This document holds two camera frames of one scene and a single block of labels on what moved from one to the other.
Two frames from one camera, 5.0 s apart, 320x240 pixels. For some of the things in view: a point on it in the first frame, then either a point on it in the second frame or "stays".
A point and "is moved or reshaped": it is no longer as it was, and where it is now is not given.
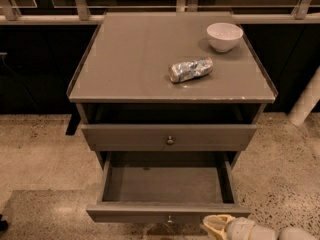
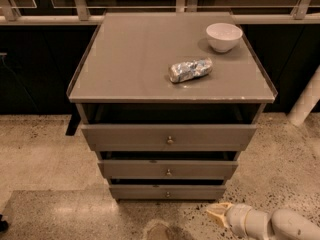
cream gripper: (242, 229) to (236, 217)
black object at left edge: (3, 224) stays
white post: (306, 102) stays
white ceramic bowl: (224, 36) stays
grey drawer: (165, 187) is moved or reshaped
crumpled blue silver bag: (181, 71) stays
